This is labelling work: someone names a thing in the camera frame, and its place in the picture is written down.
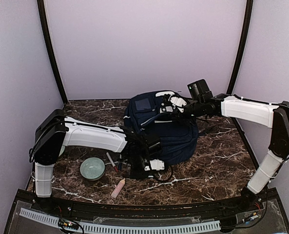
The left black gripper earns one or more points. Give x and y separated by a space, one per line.
136 175

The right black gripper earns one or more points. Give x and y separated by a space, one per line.
176 114

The red capped white marker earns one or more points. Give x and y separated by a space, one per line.
112 162

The navy blue student backpack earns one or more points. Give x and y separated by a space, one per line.
154 113

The pink pencil-shaped eraser tube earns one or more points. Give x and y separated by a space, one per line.
118 188

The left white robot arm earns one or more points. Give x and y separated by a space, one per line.
59 131

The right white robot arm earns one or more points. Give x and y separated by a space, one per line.
270 115

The near celadon green bowl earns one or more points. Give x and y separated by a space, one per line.
92 168

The small green circuit board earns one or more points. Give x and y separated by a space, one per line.
67 225

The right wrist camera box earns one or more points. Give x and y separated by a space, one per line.
198 88

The white slotted cable duct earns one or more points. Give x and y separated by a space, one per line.
115 226

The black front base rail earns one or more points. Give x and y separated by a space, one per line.
221 209

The right black frame post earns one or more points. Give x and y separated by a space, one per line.
241 46

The black frame post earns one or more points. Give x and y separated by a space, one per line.
241 46
50 50

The left black frame post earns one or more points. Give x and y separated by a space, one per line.
50 50

